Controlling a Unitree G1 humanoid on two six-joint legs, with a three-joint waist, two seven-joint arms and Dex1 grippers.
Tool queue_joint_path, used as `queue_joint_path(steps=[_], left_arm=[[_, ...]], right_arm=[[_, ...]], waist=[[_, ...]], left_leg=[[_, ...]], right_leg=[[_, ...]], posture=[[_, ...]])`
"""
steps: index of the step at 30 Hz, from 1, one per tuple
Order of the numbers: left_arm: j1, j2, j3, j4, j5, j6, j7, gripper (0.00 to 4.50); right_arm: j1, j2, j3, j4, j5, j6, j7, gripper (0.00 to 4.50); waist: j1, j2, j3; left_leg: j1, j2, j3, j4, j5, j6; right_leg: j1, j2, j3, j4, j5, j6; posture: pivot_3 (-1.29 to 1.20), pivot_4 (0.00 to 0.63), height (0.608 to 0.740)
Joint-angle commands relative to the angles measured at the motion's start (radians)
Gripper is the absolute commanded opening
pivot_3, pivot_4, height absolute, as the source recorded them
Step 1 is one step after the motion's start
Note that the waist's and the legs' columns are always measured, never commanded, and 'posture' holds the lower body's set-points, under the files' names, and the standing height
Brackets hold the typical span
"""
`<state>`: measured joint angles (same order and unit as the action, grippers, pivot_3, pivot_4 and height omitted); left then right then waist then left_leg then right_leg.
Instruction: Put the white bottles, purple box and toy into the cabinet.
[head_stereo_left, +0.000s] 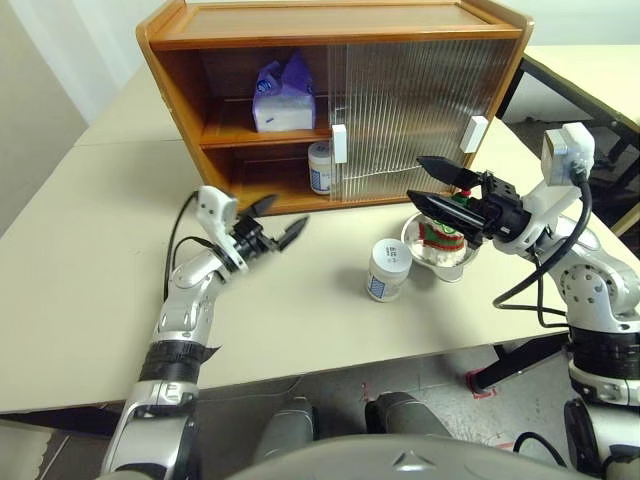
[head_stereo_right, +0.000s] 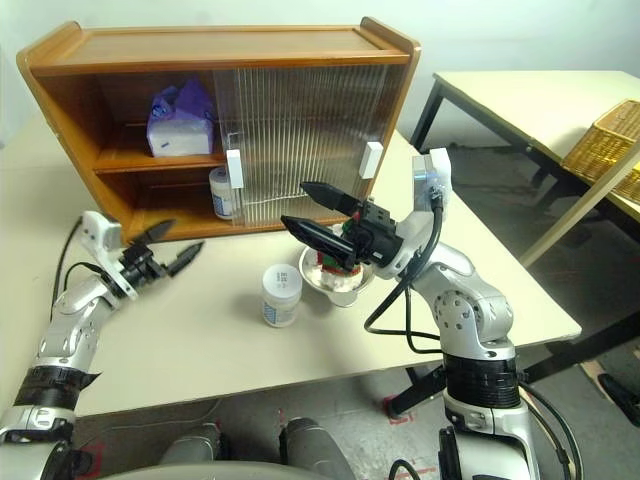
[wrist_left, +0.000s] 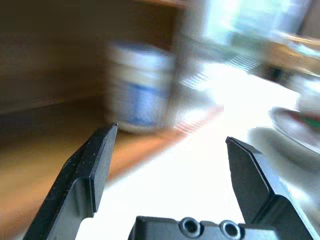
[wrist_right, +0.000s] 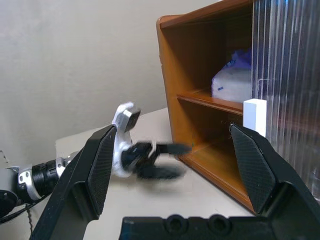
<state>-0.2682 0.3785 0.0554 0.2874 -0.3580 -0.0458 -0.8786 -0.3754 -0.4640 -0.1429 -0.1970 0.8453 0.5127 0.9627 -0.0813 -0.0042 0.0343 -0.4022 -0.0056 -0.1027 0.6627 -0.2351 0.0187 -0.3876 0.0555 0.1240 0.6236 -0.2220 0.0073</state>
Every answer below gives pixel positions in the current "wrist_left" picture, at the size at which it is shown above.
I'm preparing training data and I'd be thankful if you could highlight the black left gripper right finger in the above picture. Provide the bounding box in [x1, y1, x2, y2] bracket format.
[225, 136, 320, 240]

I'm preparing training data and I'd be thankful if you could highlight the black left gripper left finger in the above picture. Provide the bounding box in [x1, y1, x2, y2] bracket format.
[22, 121, 119, 240]

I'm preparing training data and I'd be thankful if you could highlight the silver metal bowl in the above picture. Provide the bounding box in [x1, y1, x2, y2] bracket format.
[268, 106, 320, 173]

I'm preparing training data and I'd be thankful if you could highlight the wooden cabinet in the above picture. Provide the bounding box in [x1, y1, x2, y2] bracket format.
[0, 0, 226, 240]

